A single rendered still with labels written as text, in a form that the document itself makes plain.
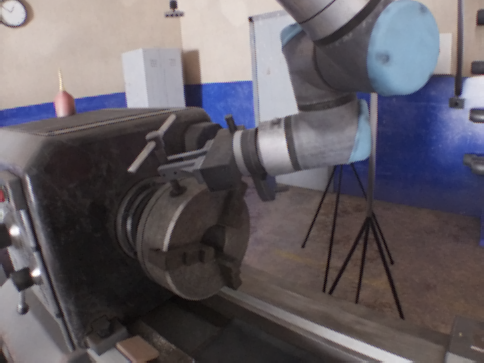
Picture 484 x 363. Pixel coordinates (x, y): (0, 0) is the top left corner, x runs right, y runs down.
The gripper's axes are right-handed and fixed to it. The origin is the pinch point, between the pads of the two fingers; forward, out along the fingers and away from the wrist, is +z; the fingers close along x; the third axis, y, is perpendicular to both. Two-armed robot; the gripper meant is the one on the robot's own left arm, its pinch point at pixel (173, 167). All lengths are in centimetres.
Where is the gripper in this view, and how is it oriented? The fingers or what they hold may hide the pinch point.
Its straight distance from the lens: 59.2
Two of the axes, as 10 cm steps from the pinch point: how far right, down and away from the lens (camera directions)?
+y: -3.2, -8.1, -4.9
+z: -9.3, 1.7, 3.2
